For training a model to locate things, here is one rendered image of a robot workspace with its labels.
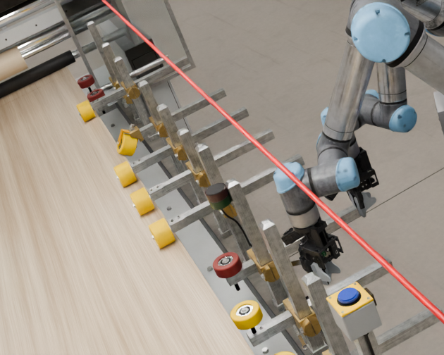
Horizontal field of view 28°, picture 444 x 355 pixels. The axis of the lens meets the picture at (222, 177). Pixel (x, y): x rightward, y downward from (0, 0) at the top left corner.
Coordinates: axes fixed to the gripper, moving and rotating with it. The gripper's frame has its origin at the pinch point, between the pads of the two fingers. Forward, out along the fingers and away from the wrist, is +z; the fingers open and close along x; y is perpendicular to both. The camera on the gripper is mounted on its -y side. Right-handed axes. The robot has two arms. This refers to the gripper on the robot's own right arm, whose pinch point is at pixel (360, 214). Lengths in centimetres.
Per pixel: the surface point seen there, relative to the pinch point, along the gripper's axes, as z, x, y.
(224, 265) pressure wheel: -7.9, -1.6, -43.3
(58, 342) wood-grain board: -8, 4, -94
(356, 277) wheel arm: -0.2, -25.4, -14.7
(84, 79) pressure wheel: -8, 198, -46
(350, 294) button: -41, -81, -32
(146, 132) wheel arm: -12, 99, -39
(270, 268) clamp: -3.8, -8.0, -32.4
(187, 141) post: -26, 44, -33
